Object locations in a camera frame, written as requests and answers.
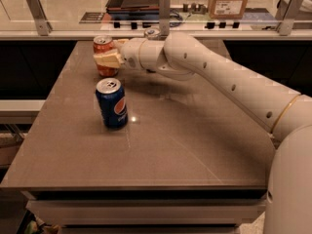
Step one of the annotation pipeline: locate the metal railing post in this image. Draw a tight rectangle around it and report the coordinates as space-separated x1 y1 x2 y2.
275 0 303 36
159 0 171 36
26 0 52 36

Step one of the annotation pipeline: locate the silver energy drink can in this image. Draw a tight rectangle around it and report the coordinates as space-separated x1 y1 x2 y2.
144 27 160 40

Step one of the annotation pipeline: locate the left metal railing post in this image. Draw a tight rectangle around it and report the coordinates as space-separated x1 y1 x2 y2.
26 0 52 36

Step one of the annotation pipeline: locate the blue pepsi can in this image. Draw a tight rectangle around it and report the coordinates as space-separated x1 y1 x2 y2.
96 78 128 129

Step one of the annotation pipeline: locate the orange coke can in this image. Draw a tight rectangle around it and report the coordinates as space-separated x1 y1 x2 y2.
94 35 118 78

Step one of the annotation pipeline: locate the cardboard box with label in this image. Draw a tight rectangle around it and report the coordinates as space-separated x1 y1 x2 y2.
208 0 248 20

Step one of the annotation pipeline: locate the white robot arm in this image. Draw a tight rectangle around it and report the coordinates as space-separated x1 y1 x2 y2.
94 32 312 234

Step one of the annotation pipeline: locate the right metal railing post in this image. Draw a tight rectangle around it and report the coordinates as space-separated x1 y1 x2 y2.
275 0 303 36

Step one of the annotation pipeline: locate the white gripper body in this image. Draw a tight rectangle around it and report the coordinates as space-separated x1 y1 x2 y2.
120 38 146 69

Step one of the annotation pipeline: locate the glass railing panel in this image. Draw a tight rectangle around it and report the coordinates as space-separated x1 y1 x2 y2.
0 0 279 32

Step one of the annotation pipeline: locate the white drawer front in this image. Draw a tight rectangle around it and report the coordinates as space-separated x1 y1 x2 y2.
26 200 265 226

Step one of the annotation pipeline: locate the middle metal railing post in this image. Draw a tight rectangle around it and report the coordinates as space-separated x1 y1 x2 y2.
159 0 171 36

